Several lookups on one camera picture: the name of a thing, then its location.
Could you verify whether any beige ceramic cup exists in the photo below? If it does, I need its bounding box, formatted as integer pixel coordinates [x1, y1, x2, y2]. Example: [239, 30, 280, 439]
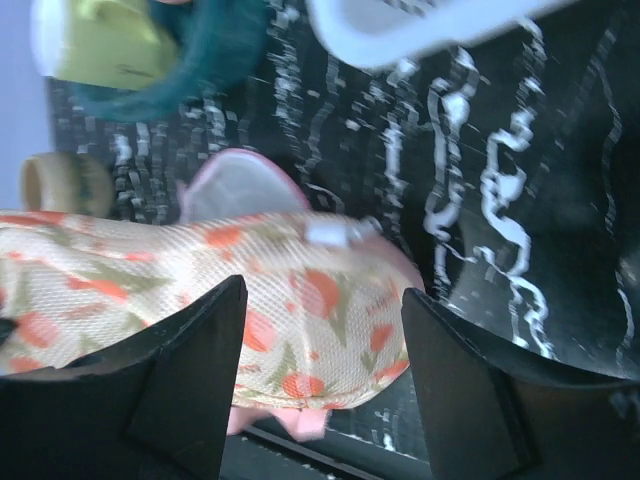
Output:
[20, 152, 115, 218]

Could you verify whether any white pink-trimmed laundry bag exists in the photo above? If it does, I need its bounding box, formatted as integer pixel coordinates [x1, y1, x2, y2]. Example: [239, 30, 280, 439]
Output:
[177, 148, 311, 224]

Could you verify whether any light green mug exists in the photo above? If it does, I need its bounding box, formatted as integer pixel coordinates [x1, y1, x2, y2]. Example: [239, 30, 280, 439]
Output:
[30, 0, 179, 90]

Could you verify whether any teal transparent plastic bin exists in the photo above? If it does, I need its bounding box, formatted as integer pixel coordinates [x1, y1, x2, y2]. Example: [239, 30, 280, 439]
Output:
[71, 0, 270, 123]

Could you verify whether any floral mesh laundry bag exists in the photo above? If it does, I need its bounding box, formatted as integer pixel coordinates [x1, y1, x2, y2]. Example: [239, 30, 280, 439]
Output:
[1, 210, 423, 441]

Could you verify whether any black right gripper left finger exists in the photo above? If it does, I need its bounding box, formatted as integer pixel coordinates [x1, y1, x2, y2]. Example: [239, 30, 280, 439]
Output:
[1, 275, 247, 479]

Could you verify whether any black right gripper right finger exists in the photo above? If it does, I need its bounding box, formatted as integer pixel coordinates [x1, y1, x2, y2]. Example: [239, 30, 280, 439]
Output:
[402, 289, 639, 480]

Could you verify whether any white plastic perforated basket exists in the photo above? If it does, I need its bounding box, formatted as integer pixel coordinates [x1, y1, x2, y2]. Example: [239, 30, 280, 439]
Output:
[306, 0, 570, 70]

